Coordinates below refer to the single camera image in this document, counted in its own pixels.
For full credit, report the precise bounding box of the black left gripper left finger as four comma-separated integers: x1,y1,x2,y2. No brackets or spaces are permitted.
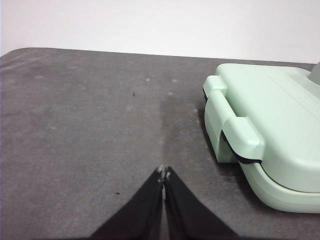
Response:
88,166,165,240

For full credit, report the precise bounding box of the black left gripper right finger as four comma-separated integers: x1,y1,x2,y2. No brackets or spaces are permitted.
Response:
162,165,241,240

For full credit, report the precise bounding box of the mint green breakfast maker appliance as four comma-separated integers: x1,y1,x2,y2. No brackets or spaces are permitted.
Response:
201,62,320,214

